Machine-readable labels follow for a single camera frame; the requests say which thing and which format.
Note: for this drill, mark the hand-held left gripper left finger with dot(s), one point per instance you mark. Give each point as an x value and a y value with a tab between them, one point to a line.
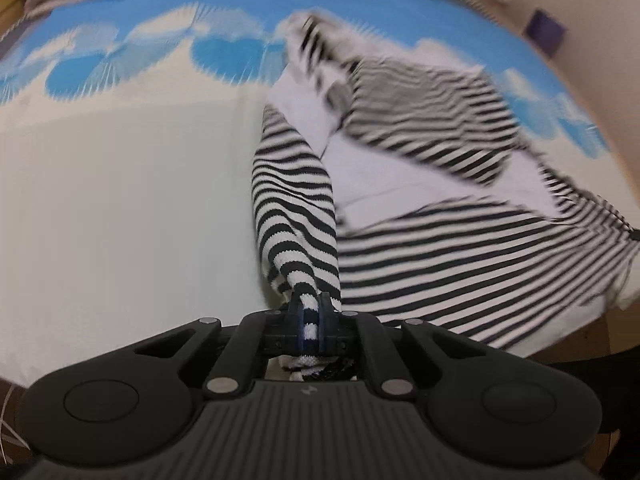
296	325

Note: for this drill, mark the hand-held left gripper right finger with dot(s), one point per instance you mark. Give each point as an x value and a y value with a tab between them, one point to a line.
325	325

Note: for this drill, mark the striped shirt with white vest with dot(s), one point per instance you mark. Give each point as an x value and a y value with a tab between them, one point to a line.
450	260

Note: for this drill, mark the blue and white bed sheet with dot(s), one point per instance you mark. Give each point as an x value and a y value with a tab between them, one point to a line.
125	185

